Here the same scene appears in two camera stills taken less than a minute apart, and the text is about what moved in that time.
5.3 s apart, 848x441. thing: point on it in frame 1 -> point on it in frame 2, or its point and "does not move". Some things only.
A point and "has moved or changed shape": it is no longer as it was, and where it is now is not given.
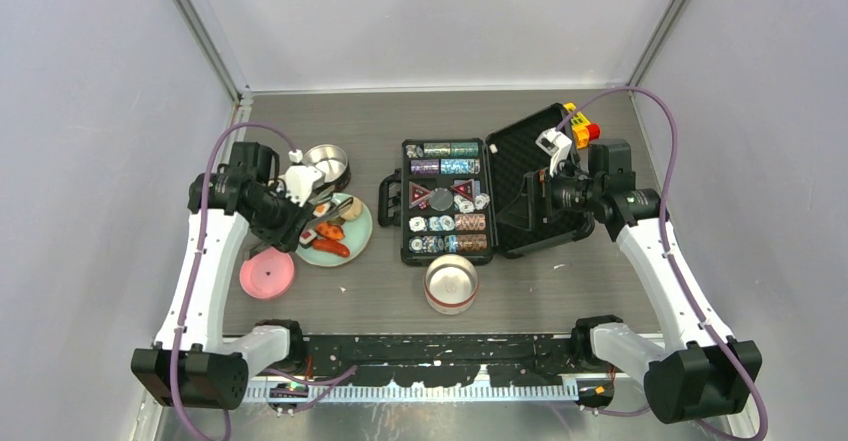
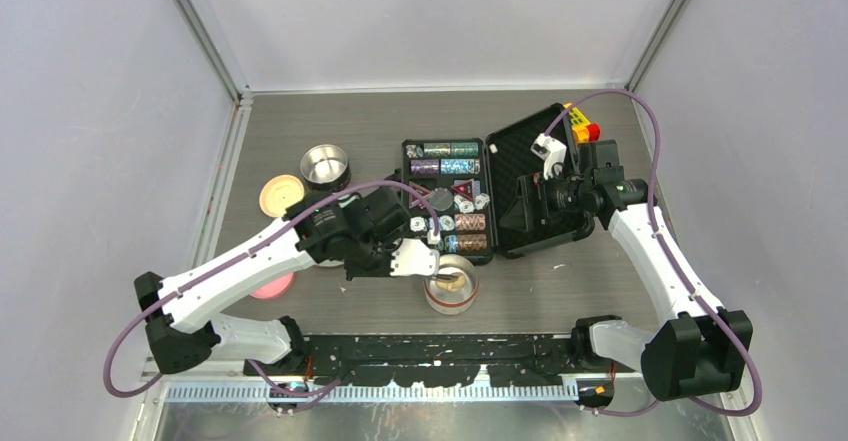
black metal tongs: x=332 y=205 has moved or changed shape
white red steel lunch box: x=451 y=284 does not move
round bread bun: x=354 y=212 has moved or changed shape
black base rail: x=550 y=360 does not move
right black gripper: x=537 y=192 does not move
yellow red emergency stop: x=583 y=130 does not move
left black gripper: x=286 y=237 -> x=382 y=271
